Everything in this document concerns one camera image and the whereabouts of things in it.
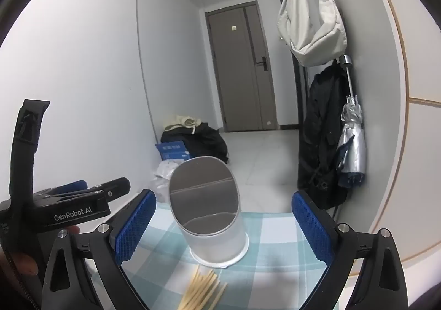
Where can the black jacket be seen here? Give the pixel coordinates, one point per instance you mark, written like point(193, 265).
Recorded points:
point(320, 130)

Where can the silver folding umbrella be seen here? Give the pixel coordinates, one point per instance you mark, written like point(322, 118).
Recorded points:
point(351, 144)

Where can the blue cardboard box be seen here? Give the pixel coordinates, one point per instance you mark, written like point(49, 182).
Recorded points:
point(170, 149)

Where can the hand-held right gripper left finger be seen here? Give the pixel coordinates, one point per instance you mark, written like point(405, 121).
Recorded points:
point(134, 227)

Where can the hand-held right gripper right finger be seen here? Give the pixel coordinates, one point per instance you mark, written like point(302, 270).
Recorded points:
point(310, 230)

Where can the person's left hand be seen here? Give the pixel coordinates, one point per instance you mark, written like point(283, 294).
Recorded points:
point(20, 263)

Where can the black bag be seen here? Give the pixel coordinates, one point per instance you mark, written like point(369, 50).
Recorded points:
point(206, 141)

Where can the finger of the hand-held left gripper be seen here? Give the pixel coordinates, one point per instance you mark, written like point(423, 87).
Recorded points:
point(74, 185)
point(110, 189)

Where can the white shoulder bag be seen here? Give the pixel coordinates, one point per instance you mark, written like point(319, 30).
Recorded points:
point(310, 20)

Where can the beige cloth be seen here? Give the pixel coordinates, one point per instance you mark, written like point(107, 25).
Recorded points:
point(182, 121)

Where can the white utensil holder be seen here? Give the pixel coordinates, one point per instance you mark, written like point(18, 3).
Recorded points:
point(220, 237)

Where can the grey door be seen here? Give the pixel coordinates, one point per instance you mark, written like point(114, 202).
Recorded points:
point(241, 72)

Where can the blue checkered tablecloth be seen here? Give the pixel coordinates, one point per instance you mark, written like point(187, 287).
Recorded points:
point(275, 261)

